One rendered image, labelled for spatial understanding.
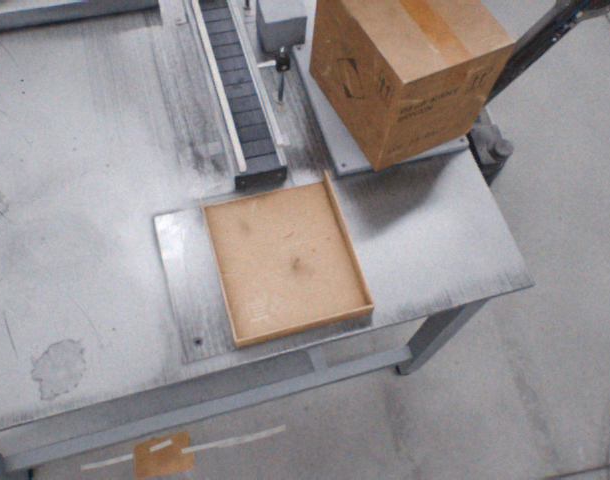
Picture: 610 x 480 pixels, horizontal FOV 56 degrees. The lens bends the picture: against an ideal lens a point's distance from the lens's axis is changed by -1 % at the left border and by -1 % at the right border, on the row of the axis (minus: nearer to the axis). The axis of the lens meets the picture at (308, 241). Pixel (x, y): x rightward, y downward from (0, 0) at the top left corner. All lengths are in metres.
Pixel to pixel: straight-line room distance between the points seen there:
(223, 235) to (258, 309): 0.17
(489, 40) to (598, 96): 1.76
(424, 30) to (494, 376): 1.27
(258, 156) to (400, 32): 0.36
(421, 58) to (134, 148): 0.61
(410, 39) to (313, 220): 0.38
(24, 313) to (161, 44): 0.68
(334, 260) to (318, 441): 0.87
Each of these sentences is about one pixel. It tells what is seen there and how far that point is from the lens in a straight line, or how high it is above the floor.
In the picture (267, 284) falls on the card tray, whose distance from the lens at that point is 1.09.
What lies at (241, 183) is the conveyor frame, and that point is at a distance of 1.17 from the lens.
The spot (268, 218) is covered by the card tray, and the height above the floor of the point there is 0.83.
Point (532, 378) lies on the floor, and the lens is 2.09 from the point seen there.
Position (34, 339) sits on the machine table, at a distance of 1.14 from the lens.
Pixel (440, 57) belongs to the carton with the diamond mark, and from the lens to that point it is 1.06.
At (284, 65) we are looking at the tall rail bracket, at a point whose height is 0.96.
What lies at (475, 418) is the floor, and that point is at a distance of 1.99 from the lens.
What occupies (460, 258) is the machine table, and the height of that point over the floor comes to 0.83.
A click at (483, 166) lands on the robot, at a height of 0.27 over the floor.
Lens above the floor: 1.85
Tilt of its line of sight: 63 degrees down
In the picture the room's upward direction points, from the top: 10 degrees clockwise
